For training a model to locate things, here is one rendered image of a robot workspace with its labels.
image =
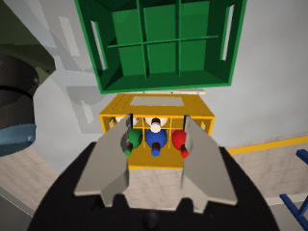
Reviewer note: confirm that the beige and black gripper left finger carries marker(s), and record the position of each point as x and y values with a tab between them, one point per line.
91	181

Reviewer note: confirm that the white bottle with grey label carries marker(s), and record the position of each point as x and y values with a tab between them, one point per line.
135	119

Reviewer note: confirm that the blue bottle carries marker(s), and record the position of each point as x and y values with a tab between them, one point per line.
156	140

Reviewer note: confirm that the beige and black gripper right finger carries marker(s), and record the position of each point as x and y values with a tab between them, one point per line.
218	186

